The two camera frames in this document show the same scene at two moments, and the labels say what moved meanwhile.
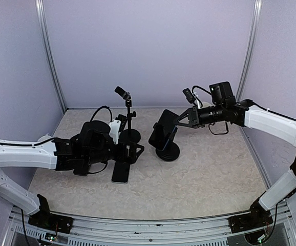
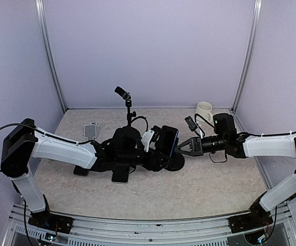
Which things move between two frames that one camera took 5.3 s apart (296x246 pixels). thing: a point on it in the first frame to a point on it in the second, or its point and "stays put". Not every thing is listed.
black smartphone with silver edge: (121, 172) stays put
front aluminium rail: (213, 231) stays put
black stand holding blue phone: (171, 151) to (176, 162)
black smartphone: (81, 169) stays put
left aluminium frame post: (47, 44) stays put
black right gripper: (195, 120) to (195, 151)
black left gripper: (131, 157) to (155, 166)
